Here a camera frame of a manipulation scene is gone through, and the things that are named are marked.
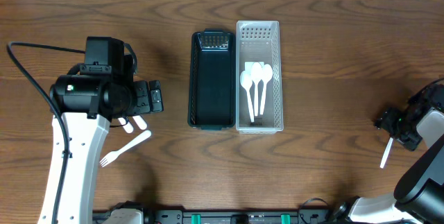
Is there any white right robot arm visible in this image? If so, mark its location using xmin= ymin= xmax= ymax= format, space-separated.
xmin=346 ymin=110 xmax=443 ymax=223

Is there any dark green perforated basket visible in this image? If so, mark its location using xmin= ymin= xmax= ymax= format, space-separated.
xmin=187 ymin=28 xmax=235 ymax=130

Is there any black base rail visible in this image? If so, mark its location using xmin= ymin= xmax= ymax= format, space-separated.
xmin=92 ymin=201 xmax=351 ymax=224

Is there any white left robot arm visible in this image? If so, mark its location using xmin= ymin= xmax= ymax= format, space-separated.
xmin=38 ymin=75 xmax=163 ymax=223

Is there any white plastic fork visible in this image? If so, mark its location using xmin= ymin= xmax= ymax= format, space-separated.
xmin=118 ymin=117 xmax=134 ymax=133
xmin=133 ymin=115 xmax=148 ymax=130
xmin=99 ymin=130 xmax=152 ymax=167

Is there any clear perforated plastic basket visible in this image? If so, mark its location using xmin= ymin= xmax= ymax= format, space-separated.
xmin=236 ymin=20 xmax=284 ymax=134

